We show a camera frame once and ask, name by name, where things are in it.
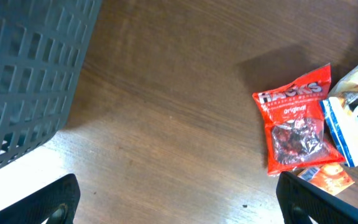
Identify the yellow chips bag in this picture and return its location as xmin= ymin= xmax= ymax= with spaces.
xmin=320 ymin=66 xmax=358 ymax=167

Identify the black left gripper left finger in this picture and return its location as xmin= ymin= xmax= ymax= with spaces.
xmin=0 ymin=174 xmax=81 ymax=224

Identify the grey plastic basket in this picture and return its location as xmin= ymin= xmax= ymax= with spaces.
xmin=0 ymin=0 xmax=102 ymax=169

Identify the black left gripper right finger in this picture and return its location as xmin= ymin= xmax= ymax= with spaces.
xmin=276 ymin=172 xmax=358 ymax=224

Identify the red snack bag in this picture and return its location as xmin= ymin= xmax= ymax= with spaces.
xmin=252 ymin=64 xmax=345 ymax=176

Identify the small orange juice carton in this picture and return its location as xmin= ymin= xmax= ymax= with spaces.
xmin=298 ymin=163 xmax=355 ymax=196

